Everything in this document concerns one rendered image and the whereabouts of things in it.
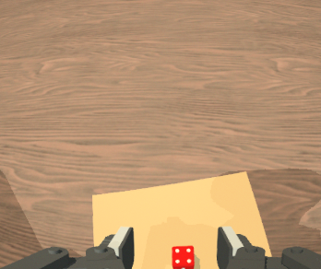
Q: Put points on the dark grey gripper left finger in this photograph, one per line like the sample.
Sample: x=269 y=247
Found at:
x=120 y=252

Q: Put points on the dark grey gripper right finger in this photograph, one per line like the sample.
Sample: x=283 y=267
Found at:
x=237 y=246

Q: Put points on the red die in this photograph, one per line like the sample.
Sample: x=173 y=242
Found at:
x=183 y=257

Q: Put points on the pale yellow mat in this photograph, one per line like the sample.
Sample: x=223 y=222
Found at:
x=181 y=214

